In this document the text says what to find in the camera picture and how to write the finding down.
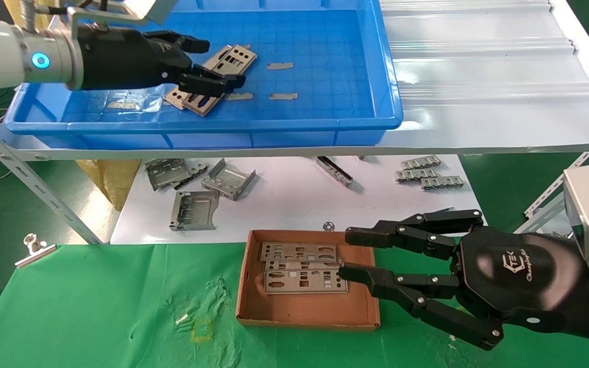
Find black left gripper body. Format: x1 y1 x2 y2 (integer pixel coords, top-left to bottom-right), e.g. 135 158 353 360
75 26 194 93

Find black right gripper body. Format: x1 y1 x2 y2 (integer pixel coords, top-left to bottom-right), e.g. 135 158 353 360
452 225 589 344

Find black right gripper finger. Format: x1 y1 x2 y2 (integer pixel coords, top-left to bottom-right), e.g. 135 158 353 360
338 263 505 352
346 209 484 261

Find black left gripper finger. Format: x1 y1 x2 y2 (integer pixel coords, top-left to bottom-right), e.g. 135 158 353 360
178 65 247 99
144 30 211 55

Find silver metal IO shield plate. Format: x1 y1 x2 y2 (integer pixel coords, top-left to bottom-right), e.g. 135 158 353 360
164 45 234 110
264 261 341 271
260 242 338 264
182 45 258 117
265 268 349 295

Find blue plastic tray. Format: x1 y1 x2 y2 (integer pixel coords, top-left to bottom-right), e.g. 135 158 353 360
3 0 404 150

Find brown cardboard box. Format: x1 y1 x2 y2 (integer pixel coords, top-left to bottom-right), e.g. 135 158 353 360
236 229 381 332

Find grey slotted metal part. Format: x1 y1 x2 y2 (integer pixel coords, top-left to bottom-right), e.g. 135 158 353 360
401 155 442 170
395 169 438 183
420 175 465 191

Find grey slotted angle brace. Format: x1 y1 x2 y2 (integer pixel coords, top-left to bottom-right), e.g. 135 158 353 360
522 151 589 236

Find long grey metal bar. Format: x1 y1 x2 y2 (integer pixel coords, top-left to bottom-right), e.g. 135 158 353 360
316 156 353 188

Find white flat board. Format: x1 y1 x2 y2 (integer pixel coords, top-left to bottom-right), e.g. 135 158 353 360
110 153 485 245

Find white metal shelf board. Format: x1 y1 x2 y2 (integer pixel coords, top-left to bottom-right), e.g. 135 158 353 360
0 0 589 160

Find silver binder clip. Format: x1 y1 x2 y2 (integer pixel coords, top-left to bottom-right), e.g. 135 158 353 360
15 233 57 269

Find green table cloth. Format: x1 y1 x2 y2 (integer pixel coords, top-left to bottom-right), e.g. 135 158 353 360
0 243 589 368

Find grey U-shaped metal bracket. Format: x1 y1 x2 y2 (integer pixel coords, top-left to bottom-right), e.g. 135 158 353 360
201 158 257 201

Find dark grey folded bracket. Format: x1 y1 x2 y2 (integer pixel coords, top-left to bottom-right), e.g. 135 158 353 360
145 158 191 191

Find grey flat punched bracket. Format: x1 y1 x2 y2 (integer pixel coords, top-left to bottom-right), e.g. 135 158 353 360
169 191 220 232

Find grey slotted shelf post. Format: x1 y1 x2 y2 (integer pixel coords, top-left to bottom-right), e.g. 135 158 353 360
0 105 105 245

